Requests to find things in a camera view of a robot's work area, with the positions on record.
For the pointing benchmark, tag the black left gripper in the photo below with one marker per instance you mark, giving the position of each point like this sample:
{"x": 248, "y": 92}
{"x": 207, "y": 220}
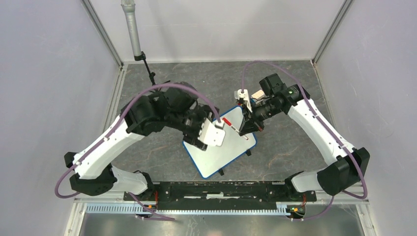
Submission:
{"x": 204, "y": 111}

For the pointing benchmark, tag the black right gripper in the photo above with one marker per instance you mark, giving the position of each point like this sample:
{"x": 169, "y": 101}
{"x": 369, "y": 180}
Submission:
{"x": 248, "y": 124}

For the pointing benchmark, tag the red white marker pen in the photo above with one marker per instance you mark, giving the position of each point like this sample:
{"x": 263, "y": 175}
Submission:
{"x": 234, "y": 128}

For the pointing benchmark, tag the blue framed whiteboard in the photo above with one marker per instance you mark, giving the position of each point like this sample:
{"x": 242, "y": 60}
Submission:
{"x": 211, "y": 160}

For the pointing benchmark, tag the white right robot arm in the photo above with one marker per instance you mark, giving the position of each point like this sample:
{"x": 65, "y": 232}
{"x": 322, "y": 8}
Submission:
{"x": 346, "y": 164}

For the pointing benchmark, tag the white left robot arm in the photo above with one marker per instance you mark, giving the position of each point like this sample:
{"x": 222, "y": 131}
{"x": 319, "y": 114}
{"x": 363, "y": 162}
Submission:
{"x": 175, "y": 105}

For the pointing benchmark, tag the white lego brick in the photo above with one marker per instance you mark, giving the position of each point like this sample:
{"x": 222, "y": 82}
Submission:
{"x": 258, "y": 95}

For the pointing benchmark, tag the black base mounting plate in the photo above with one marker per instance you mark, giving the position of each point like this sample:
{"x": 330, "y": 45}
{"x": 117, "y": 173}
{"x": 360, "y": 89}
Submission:
{"x": 222, "y": 195}

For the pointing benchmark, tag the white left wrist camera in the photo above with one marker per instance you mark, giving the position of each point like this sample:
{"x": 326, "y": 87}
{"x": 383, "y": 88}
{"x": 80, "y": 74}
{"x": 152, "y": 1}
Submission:
{"x": 212, "y": 133}

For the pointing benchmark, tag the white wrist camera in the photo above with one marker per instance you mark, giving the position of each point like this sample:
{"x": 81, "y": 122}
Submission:
{"x": 243, "y": 98}
{"x": 212, "y": 133}

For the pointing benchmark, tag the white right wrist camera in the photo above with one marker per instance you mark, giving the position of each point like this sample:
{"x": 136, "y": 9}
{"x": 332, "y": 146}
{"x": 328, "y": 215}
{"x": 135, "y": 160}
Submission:
{"x": 243, "y": 98}

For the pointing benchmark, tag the slotted aluminium cable duct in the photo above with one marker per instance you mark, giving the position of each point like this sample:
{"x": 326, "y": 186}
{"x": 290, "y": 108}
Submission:
{"x": 136, "y": 209}

